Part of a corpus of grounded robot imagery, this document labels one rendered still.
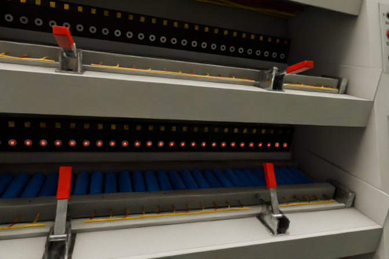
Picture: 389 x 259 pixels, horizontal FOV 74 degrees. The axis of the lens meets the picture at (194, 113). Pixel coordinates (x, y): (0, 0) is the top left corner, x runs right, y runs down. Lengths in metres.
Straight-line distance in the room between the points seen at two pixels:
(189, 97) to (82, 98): 0.12
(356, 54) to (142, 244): 0.45
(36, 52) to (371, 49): 0.50
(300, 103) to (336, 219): 0.19
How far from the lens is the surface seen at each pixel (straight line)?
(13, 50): 0.37
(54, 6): 0.50
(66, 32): 0.26
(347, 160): 0.54
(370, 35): 0.53
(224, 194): 0.40
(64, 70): 0.32
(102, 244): 0.34
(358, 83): 0.52
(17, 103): 0.32
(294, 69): 0.35
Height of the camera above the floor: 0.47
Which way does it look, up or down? 7 degrees up
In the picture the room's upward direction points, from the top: 1 degrees clockwise
